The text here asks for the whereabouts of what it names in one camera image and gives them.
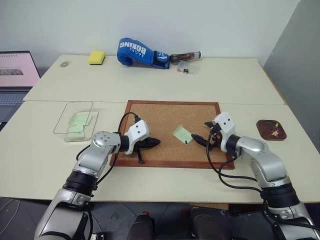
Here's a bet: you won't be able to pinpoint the dark rounded shape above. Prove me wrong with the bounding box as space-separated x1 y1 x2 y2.
129 210 155 240
189 206 226 240

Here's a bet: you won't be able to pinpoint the yellow sponge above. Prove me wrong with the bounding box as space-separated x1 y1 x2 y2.
88 50 107 67

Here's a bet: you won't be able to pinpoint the blue boxing glove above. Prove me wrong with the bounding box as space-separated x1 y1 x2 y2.
116 37 172 70

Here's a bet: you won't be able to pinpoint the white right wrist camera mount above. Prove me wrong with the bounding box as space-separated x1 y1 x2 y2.
213 111 237 138

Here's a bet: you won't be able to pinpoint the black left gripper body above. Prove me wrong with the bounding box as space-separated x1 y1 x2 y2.
134 136 151 165

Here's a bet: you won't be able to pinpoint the clear plastic tray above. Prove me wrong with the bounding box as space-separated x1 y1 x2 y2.
53 100 95 136

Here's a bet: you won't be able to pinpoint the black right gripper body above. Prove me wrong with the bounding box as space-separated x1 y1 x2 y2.
206 124 224 153

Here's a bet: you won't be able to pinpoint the open laptop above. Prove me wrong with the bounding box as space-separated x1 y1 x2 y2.
0 50 42 124

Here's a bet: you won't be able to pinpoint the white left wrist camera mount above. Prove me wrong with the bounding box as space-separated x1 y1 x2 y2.
124 119 151 156

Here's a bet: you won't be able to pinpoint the small clear plastic case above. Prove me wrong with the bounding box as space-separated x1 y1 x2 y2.
175 61 201 76

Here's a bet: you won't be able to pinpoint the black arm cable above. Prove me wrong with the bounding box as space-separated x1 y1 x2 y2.
205 132 266 199
74 112 141 191

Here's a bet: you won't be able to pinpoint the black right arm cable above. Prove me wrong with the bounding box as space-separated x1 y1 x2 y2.
205 132 266 199

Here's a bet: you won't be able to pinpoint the brown bottle with white cap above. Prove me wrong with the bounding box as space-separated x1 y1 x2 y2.
169 50 205 63

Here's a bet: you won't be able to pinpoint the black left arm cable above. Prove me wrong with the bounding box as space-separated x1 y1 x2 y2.
74 112 141 191

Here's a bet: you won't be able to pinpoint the green sticky note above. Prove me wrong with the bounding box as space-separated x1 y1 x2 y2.
172 124 193 145
66 131 86 141
67 124 85 134
68 113 94 126

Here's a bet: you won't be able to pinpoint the brown wooden tray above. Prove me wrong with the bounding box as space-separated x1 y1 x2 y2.
256 119 288 142

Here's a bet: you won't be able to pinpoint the wood framed cork board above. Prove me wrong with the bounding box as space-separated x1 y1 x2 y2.
109 99 236 171

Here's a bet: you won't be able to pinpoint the green sticky notes in tray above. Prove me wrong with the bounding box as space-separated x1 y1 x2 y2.
64 110 100 143

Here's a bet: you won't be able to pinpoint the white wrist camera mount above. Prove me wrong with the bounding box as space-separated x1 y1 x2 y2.
213 111 237 138
124 119 151 156

